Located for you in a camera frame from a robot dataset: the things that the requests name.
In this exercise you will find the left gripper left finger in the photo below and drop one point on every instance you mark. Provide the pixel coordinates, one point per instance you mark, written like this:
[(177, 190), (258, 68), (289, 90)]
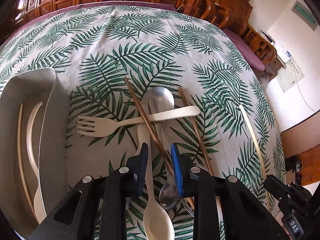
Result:
[(137, 169)]

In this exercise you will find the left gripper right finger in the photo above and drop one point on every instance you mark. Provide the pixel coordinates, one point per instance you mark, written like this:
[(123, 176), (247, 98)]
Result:
[(181, 165)]

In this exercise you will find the brown wooden chopstick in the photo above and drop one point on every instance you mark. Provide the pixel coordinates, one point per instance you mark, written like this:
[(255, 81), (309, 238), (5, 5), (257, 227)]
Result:
[(150, 128), (198, 135)]

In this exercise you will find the cream plastic fork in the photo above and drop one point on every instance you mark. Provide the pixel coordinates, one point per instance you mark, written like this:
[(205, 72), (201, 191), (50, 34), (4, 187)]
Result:
[(102, 127)]

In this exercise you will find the cream plastic spoon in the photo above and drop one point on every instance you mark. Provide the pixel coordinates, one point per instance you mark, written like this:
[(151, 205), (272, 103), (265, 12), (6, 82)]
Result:
[(38, 205), (157, 223)]

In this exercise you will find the large steel spoon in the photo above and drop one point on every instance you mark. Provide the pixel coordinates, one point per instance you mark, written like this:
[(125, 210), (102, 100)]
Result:
[(156, 100)]

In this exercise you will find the small steel spoon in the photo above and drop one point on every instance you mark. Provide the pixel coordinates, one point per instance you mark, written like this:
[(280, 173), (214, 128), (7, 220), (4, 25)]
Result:
[(169, 195)]

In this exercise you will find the steel fork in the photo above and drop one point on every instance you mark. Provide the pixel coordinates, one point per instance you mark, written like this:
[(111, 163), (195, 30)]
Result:
[(188, 204)]

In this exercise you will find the palm leaf tablecloth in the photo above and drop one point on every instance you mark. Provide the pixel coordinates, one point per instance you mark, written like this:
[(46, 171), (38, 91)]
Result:
[(92, 50)]

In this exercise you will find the grey metal utensil tray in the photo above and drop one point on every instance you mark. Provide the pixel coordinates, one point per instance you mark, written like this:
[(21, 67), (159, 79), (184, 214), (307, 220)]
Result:
[(18, 181)]

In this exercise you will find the purple armchair cushion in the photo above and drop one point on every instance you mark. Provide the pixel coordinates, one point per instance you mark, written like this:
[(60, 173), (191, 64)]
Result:
[(244, 49)]

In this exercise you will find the wooden side table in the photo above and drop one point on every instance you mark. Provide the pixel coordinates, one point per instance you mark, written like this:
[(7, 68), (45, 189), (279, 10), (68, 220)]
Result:
[(273, 67)]

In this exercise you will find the carved wooden armchair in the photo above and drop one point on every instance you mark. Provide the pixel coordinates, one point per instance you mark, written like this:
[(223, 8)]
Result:
[(232, 16)]

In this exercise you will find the wall electrical panel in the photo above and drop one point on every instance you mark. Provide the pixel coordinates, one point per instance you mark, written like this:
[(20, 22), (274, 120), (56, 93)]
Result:
[(305, 14)]

